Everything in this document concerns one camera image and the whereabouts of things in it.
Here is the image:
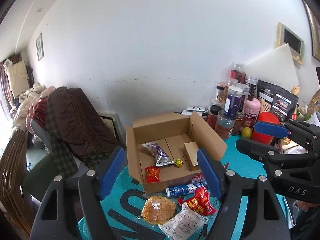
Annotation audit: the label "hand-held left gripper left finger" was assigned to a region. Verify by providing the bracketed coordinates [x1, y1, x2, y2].
[30, 146, 126, 240]

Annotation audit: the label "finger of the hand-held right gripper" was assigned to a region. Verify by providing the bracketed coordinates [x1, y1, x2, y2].
[236, 137, 311, 171]
[254, 120, 320, 141]

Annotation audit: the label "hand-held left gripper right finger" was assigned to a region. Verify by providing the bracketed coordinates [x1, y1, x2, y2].
[197, 147, 290, 240]

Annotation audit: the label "small kraft paper box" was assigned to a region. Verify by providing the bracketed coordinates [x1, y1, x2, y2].
[184, 142, 201, 172]

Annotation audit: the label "red snack packet yellow letters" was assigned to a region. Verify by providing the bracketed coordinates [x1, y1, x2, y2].
[183, 186, 217, 217]

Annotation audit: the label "blue tube with white cap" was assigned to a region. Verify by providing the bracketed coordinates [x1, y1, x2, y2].
[166, 183, 208, 197]

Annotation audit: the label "green lollipop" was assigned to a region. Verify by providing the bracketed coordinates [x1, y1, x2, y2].
[172, 157, 187, 168]

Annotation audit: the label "small red candy packet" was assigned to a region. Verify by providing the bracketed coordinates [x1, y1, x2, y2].
[144, 166, 161, 183]

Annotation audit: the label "purple and silver snack packet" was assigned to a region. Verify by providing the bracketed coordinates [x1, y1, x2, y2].
[142, 142, 175, 168]

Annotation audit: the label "white snack packet with drawings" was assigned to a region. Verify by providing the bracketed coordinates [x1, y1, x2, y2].
[158, 202, 207, 240]

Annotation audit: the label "yellow waffle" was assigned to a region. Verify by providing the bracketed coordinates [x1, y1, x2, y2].
[141, 195, 177, 225]

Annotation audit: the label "cardboard box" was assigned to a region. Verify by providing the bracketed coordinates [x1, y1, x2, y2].
[125, 111, 227, 195]

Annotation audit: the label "clear jar with brown snacks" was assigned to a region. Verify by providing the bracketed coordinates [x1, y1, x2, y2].
[224, 78, 239, 103]

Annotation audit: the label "person's right hand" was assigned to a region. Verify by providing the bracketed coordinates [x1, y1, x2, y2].
[294, 200, 320, 214]

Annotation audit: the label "red canister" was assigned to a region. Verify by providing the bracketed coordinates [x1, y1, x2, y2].
[251, 112, 280, 145]

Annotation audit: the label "pink bottle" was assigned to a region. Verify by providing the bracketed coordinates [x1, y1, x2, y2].
[244, 97, 262, 128]

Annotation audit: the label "slim jar of brown powder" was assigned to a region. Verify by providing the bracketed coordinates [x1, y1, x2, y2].
[231, 111, 244, 136]

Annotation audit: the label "black standing pouch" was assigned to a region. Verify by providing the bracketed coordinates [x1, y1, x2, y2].
[256, 79, 299, 123]

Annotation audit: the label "wide jar of brown powder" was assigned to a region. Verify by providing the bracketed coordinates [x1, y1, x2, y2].
[215, 110, 235, 140]

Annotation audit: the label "teal bubble mat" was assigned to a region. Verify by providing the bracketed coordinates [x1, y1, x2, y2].
[77, 135, 293, 240]

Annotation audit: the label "person's dark clothing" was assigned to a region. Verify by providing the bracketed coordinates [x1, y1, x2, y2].
[291, 206, 320, 240]

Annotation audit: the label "clear jar with blue label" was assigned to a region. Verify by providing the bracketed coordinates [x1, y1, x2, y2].
[223, 86, 243, 119]

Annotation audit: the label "clear jar with black label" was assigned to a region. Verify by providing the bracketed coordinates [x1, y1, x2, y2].
[245, 76, 259, 97]

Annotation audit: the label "leaning framed certificate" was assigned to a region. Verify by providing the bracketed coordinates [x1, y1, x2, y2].
[97, 111, 125, 145]

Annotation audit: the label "jar with dark lid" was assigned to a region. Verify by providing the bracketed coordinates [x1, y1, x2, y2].
[207, 105, 223, 130]

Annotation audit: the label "dark plaid shirt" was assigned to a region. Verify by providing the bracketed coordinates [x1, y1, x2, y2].
[46, 100, 78, 178]

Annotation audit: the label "small clear jar with sticks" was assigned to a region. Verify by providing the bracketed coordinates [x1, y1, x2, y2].
[215, 81, 227, 104]

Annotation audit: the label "brown quilted jacket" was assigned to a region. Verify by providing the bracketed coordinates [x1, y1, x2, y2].
[47, 86, 123, 167]

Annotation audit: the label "white foam board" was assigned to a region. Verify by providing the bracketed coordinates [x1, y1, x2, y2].
[242, 44, 300, 88]

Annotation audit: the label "clear jar with red contents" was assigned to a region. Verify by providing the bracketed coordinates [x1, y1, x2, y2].
[230, 62, 244, 80]

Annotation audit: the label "dark green seat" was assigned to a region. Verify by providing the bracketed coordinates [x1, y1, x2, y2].
[24, 152, 60, 200]

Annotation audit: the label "red striped cloth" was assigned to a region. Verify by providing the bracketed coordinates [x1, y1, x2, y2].
[31, 99, 49, 130]

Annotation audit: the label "stack of flat cardboard sheets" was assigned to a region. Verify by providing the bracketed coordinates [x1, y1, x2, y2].
[0, 129, 34, 235]

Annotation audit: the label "beige clothes pile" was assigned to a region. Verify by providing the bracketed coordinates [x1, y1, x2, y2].
[14, 82, 57, 130]

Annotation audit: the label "upright cardboard sheet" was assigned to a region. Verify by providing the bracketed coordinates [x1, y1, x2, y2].
[5, 60, 29, 98]

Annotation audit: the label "brown curtain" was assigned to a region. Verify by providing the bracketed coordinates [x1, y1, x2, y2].
[0, 61, 8, 120]

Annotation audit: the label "wooden picture frame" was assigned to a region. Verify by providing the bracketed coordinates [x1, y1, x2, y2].
[274, 22, 305, 64]

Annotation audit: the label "framed wall picture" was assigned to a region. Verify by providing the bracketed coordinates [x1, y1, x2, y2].
[36, 33, 44, 61]

